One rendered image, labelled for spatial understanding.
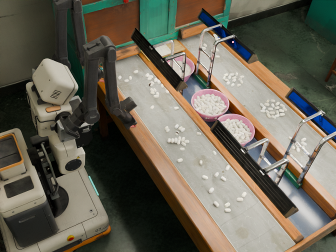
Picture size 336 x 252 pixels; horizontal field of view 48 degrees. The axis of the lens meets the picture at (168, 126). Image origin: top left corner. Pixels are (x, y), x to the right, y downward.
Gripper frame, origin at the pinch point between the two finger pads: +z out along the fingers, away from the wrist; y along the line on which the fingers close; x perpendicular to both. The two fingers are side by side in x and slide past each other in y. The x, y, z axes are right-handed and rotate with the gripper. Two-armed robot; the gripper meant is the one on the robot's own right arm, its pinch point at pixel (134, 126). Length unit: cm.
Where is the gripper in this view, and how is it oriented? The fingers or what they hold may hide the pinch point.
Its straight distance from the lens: 214.7
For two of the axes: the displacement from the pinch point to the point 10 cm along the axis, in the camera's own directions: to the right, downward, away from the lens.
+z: 3.8, 4.2, 8.3
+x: -7.9, 6.1, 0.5
